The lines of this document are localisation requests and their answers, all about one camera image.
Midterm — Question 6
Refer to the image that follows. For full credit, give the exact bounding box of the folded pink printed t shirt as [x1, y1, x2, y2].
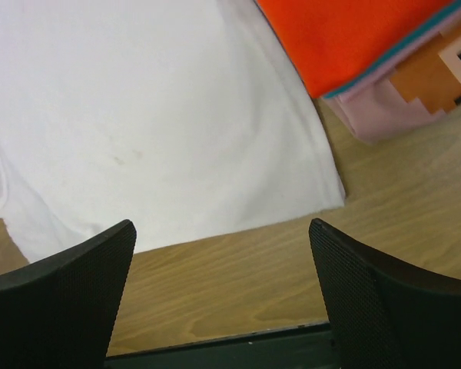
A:
[323, 18, 461, 143]

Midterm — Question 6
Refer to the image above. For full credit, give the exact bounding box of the folded orange t shirt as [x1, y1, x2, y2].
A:
[257, 0, 461, 98]

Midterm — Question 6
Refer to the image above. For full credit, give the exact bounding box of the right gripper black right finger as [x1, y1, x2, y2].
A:
[309, 218, 461, 368]

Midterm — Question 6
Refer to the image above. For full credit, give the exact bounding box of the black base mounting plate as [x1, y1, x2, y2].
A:
[104, 323, 341, 369]

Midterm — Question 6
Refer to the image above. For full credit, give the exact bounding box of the white t shirt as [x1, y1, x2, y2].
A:
[0, 1, 345, 262]

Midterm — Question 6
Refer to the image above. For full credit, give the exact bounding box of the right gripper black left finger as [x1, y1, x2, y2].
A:
[0, 220, 137, 368]

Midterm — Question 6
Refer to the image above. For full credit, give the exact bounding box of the folded teal t shirt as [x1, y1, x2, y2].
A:
[323, 1, 461, 100]

